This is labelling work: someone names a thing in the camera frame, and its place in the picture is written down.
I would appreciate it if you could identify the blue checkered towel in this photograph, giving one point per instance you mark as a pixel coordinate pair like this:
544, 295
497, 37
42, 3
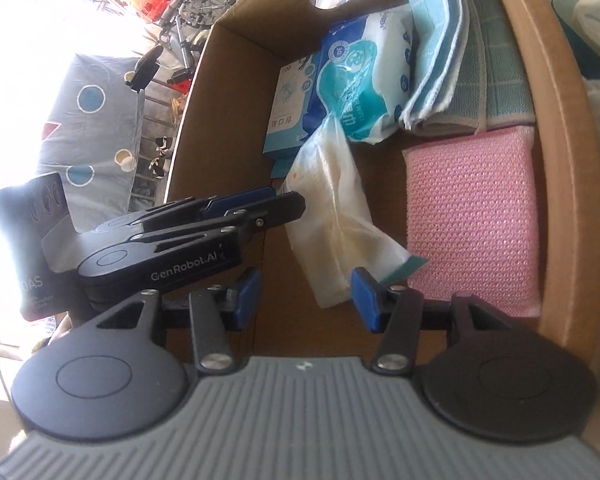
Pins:
467, 71

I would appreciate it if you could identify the pink knitted cloth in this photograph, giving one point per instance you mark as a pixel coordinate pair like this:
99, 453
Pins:
471, 213

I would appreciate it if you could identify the wheelchair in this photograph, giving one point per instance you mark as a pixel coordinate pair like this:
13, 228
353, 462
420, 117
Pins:
183, 26

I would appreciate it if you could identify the white tissue pack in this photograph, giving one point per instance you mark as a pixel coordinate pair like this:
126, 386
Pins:
336, 233

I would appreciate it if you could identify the grey sheet with circles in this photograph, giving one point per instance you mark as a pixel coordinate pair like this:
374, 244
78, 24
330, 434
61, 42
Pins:
92, 139

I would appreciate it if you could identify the blue wet wipes pack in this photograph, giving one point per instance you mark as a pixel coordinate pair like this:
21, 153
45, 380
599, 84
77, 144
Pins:
364, 75

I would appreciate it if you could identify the blue mask box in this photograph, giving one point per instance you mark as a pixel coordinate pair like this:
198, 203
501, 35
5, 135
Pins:
285, 133

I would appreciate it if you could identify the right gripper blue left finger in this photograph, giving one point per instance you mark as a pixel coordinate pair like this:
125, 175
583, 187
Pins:
242, 300

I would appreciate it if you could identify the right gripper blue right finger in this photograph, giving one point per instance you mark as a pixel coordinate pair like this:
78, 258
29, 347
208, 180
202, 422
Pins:
374, 302

